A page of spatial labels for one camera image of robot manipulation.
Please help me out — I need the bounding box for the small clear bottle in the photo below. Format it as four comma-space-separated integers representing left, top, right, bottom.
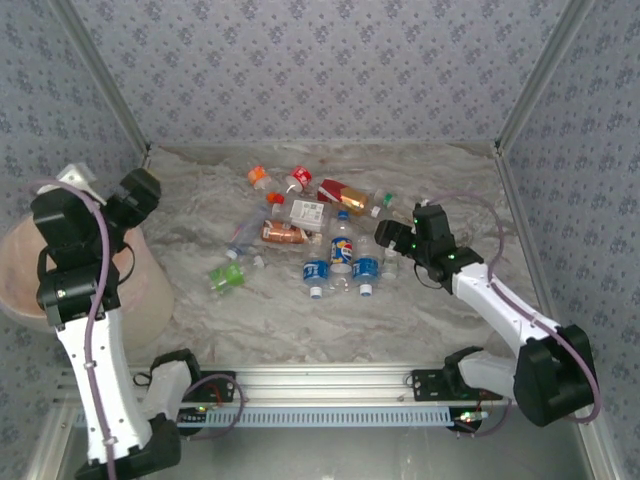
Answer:
380, 244, 401, 281

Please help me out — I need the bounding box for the clear bottle green cap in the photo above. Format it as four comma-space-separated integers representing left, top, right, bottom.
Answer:
372, 188, 401, 211

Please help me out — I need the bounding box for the blue label water bottle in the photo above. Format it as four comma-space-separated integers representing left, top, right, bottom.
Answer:
302, 249, 331, 300
352, 234, 382, 297

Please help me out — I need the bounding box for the red gold label tea bottle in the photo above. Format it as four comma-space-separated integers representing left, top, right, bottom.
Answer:
317, 178, 384, 220

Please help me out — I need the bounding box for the white carton box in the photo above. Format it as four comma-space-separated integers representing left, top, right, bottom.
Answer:
272, 198, 331, 234

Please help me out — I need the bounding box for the copper label bottle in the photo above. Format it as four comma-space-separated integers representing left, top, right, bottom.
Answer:
260, 221, 324, 246

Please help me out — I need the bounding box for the clear bluish crushed bottle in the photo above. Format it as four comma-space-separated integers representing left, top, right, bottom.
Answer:
224, 204, 269, 261

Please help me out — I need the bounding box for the green label bottle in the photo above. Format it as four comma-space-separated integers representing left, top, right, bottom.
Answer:
207, 262, 247, 296

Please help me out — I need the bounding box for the beige round bin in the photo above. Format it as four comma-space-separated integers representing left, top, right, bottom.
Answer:
0, 214, 176, 351

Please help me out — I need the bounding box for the red label small bottle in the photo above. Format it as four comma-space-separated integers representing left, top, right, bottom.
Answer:
285, 165, 314, 194

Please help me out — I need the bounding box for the black controller board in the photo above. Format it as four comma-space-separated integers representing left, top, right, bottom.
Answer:
447, 407, 494, 434
174, 407, 209, 426

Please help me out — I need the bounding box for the grey metal base sheet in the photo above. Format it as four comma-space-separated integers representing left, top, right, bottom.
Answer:
49, 404, 601, 480

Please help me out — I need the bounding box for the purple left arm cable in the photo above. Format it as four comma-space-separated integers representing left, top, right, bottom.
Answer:
27, 178, 119, 480

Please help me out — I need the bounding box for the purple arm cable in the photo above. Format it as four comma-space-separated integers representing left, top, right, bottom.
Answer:
422, 189, 601, 426
27, 178, 119, 480

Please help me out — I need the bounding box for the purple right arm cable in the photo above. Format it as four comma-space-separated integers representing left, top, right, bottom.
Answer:
422, 189, 601, 426

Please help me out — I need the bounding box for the aluminium frame post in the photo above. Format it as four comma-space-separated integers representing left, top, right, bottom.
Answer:
47, 0, 154, 156
492, 0, 599, 159

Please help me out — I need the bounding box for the aluminium mounting rail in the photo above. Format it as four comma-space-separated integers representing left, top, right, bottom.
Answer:
54, 364, 599, 406

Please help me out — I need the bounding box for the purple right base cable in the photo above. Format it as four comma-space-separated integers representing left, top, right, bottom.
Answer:
454, 394, 512, 439

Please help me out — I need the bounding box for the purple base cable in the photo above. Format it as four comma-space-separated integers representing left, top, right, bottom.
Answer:
172, 373, 247, 442
454, 394, 512, 439

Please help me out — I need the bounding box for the grey slotted cable tray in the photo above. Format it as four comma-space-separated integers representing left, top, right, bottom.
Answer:
74, 405, 494, 430

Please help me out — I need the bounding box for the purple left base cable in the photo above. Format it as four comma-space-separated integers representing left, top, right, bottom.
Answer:
172, 373, 247, 442

